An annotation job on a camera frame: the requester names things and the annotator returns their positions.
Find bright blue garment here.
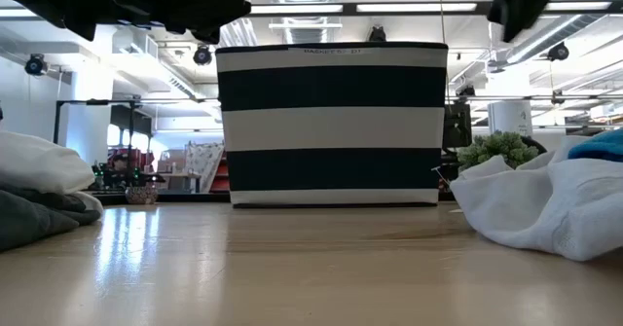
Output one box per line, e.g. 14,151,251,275
568,128,623,163

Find person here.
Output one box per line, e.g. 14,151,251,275
107,152,131,187

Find black aluminium rig frame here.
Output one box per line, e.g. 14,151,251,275
242,0,623,17

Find black box monitor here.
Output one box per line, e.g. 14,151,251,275
442,101,473,149

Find black ceiling spotlight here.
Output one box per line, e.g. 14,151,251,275
192,45,214,67
23,53,49,78
546,41,570,63

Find white cylinder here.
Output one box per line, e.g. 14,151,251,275
487,100,533,137

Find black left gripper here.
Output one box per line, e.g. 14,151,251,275
62,0,252,45

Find grey garment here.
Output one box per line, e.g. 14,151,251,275
0,183,102,253

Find small white cloth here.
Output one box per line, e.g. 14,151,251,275
0,129,104,215

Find navy white striped fabric basket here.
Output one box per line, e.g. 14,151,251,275
215,41,449,209

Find small green potted plant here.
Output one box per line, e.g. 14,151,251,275
456,130,540,172

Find large white garment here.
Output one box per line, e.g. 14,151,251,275
450,135,623,262

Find black background rack frame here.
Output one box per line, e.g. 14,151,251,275
52,98,142,171

